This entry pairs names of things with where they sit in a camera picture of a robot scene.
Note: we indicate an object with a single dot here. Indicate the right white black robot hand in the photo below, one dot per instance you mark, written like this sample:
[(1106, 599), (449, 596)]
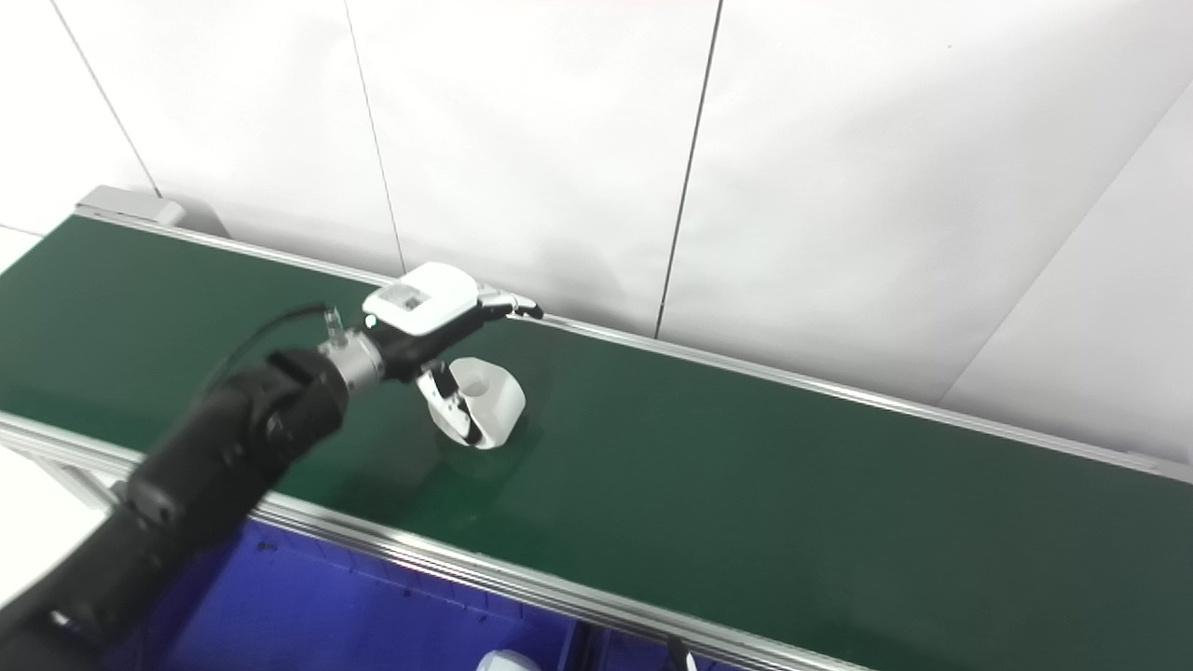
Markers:
[(678, 654)]

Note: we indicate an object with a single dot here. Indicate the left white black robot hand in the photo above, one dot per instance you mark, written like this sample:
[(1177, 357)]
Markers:
[(424, 303)]

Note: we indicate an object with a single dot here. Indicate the white round plastic part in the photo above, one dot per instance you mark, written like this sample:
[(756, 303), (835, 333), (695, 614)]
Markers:
[(508, 662), (494, 401)]

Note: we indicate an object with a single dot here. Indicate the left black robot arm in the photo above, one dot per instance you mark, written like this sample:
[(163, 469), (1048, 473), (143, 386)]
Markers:
[(205, 457)]

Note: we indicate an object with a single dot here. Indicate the blue plastic bin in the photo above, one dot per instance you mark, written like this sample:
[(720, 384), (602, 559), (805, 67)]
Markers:
[(354, 615), (624, 657)]

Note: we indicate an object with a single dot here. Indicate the green conveyor belt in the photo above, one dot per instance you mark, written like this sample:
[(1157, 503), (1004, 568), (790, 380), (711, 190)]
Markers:
[(447, 559), (746, 485)]

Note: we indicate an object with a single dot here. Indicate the grey conveyor end housing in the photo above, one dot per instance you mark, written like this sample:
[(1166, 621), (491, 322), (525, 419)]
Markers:
[(130, 205)]

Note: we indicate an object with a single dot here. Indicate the aluminium conveyor leg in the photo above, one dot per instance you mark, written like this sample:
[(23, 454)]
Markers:
[(79, 485)]

